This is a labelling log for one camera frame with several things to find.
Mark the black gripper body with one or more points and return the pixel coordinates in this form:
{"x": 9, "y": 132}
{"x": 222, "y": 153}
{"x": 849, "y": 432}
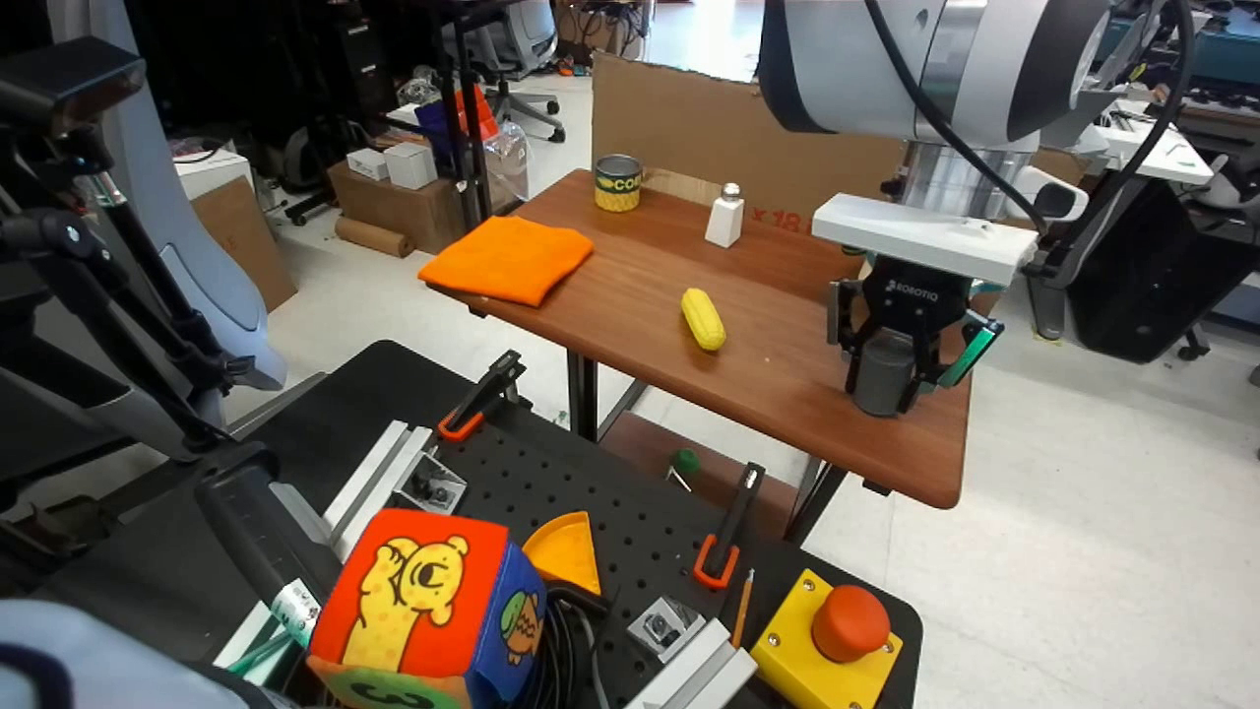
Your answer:
{"x": 906, "y": 297}

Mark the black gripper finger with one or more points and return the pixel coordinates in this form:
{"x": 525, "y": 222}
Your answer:
{"x": 946, "y": 346}
{"x": 849, "y": 327}

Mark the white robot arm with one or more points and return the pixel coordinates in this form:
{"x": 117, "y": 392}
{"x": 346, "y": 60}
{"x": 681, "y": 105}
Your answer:
{"x": 920, "y": 63}

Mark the green plastic object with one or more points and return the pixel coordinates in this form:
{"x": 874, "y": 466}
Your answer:
{"x": 975, "y": 346}

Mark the grey metal pot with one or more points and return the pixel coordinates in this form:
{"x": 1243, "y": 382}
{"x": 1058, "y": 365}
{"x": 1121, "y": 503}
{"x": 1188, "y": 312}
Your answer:
{"x": 889, "y": 377}

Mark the pale blue rounded object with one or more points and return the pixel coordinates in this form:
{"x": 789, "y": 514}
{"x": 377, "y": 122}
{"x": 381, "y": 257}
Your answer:
{"x": 104, "y": 656}

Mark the yellow oblong toy food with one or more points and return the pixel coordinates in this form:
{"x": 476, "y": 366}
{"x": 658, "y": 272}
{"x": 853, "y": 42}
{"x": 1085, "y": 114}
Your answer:
{"x": 702, "y": 319}

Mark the small white bottle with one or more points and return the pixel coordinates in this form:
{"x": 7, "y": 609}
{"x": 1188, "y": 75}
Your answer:
{"x": 724, "y": 216}

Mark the black table leg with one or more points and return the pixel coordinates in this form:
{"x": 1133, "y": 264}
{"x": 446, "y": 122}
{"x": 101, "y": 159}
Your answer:
{"x": 585, "y": 396}
{"x": 814, "y": 499}

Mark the small green black item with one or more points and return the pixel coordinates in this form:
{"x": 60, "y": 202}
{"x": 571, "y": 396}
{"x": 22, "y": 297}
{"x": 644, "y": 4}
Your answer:
{"x": 688, "y": 466}

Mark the black bulky chair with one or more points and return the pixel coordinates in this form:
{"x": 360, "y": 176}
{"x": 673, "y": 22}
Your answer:
{"x": 1154, "y": 260}

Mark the black clamp orange tip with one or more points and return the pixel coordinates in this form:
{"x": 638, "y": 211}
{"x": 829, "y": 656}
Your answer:
{"x": 730, "y": 525}
{"x": 483, "y": 396}

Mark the large cardboard sheet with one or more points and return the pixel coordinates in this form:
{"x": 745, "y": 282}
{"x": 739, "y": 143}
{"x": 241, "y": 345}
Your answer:
{"x": 711, "y": 122}

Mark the yellow labelled tin can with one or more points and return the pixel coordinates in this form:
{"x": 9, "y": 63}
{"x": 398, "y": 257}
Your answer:
{"x": 617, "y": 182}

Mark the black perforated breadboard plate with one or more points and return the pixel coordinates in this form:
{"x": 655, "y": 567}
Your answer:
{"x": 630, "y": 525}

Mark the wooden pencil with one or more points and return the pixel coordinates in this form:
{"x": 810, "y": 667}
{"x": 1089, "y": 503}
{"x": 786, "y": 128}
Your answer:
{"x": 745, "y": 609}

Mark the yellow emergency stop box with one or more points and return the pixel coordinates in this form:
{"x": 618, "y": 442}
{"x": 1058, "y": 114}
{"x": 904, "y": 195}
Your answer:
{"x": 814, "y": 656}

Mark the orange folded cloth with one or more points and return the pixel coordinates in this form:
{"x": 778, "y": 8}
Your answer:
{"x": 507, "y": 257}

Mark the yellow wedge shaped block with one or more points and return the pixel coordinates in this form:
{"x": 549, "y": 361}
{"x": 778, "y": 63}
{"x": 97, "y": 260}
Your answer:
{"x": 570, "y": 554}

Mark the grey office chair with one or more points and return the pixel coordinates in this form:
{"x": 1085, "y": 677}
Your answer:
{"x": 516, "y": 63}

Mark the brown cardboard box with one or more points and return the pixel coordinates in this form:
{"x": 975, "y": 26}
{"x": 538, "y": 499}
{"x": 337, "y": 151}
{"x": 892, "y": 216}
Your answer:
{"x": 398, "y": 202}
{"x": 241, "y": 239}

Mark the black cart table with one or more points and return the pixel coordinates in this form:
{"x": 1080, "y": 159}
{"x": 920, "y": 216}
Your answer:
{"x": 354, "y": 396}

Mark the colourful plush cube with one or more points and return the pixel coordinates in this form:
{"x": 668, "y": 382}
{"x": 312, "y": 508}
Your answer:
{"x": 408, "y": 604}

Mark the short aluminium profile piece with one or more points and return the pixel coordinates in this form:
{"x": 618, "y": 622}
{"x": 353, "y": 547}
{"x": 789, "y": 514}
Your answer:
{"x": 268, "y": 629}

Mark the pale blue fabric cover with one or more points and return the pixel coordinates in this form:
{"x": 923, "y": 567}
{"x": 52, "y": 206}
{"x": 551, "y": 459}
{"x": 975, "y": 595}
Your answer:
{"x": 172, "y": 222}

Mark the silver corner bracket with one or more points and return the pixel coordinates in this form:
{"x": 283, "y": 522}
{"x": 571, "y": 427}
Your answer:
{"x": 668, "y": 629}
{"x": 433, "y": 482}

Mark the aluminium profile rail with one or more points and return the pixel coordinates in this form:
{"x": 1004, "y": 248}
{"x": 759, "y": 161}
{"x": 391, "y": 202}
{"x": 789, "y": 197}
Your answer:
{"x": 702, "y": 675}
{"x": 377, "y": 486}

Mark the black camera tripod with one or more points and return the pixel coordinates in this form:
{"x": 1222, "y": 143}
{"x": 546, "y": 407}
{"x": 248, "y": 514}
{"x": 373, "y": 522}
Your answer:
{"x": 80, "y": 299}

